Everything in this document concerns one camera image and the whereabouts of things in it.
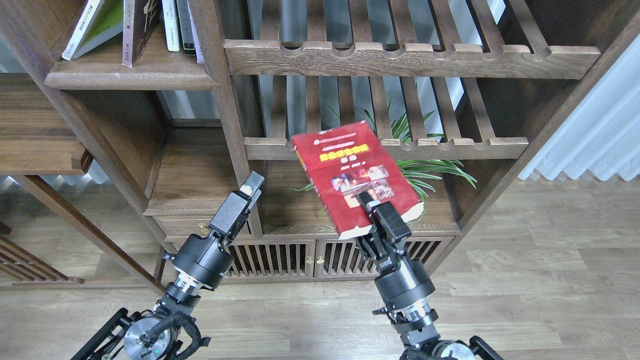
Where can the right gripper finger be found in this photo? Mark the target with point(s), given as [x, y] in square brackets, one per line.
[366, 201]

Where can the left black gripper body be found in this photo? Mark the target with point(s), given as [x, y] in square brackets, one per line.
[202, 262]

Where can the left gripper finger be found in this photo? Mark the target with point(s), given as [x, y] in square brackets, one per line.
[252, 185]

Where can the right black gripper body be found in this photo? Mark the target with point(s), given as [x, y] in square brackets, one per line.
[402, 283]

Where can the red book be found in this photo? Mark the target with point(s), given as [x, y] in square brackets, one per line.
[347, 160]

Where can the dark maroon book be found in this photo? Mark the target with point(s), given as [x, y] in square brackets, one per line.
[139, 20]

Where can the yellow green book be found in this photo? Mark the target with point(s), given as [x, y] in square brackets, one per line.
[100, 21]

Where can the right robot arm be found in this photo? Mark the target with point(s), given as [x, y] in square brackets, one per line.
[422, 341]

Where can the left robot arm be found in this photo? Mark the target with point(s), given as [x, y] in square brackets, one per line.
[168, 331]

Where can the green spider plant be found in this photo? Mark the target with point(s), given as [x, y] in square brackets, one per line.
[415, 170]

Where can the dark wooden bookshelf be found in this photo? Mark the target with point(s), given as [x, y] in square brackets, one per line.
[177, 136]

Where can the thin white upright book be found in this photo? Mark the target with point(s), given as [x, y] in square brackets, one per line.
[197, 45]

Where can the dark green upright book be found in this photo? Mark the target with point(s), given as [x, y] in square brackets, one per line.
[185, 24]

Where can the wooden slatted chair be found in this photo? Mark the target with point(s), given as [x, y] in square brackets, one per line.
[26, 268]

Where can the wooden side table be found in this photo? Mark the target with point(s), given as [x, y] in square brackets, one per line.
[37, 142]

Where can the white curtain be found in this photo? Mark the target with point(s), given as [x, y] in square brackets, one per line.
[601, 137]

